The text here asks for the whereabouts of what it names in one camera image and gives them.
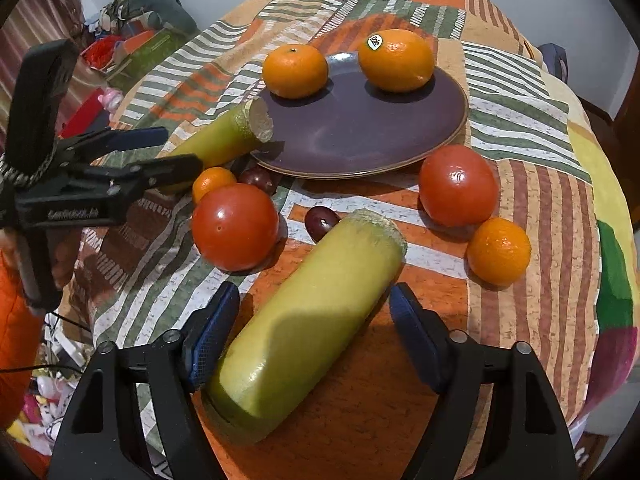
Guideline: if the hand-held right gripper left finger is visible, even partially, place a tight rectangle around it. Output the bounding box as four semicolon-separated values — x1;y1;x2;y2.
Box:
47;281;241;480

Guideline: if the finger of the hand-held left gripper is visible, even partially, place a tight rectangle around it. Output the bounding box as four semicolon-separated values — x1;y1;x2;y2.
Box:
57;127;170;163
90;154;205;196

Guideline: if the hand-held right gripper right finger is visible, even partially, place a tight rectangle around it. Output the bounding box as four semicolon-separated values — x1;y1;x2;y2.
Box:
389;282;581;480

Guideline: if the small mandarin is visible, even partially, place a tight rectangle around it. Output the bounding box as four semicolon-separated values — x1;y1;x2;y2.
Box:
192;166;238;206
466;217;532;286

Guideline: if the small yellow-green corn cob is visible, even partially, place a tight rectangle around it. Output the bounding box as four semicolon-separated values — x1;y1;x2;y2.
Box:
159;97;275;196

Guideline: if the red tomato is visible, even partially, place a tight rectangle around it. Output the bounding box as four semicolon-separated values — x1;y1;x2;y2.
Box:
418;144;500;227
191;183;281;273

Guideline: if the dark red grape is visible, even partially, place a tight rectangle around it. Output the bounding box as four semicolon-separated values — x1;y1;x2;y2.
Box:
237;166;277;196

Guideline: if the large yellow-green corn cob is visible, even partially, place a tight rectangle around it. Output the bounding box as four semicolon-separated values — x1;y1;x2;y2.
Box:
202;208;408;446

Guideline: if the dark red plum front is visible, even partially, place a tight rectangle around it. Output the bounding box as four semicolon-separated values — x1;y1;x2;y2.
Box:
304;205;341;242

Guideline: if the purple plate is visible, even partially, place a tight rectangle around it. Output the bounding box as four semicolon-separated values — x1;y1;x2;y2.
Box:
250;51;469;178

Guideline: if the person's left hand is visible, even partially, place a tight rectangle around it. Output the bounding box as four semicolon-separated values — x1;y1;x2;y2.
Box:
54;227;84;291

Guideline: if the red box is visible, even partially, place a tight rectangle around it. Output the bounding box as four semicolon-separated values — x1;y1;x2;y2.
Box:
60;95;112;138

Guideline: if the green storage box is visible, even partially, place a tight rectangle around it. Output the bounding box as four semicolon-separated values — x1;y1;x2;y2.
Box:
107;27;201;93

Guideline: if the orange cardboard box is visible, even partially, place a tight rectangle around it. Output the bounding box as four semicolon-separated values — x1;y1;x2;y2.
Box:
117;30;168;57

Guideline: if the red plastic bag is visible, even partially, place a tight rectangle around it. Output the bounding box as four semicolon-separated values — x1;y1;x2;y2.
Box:
80;39;118;73

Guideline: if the striped patchwork blanket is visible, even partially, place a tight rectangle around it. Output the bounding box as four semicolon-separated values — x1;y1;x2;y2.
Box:
65;0;636;480

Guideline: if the striped red curtain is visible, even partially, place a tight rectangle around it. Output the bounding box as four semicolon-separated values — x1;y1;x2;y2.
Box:
0;0;88;151

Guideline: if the medium mandarin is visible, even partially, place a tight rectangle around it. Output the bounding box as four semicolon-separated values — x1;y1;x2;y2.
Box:
262;44;329;99

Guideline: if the pile of toys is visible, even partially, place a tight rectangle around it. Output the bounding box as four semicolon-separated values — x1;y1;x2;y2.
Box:
17;310;101;461

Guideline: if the large orange with sticker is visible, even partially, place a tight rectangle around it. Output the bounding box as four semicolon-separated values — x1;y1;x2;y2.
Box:
358;29;435;93

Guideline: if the grey bag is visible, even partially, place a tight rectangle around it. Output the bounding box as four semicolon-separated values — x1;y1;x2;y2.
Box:
537;42;569;81

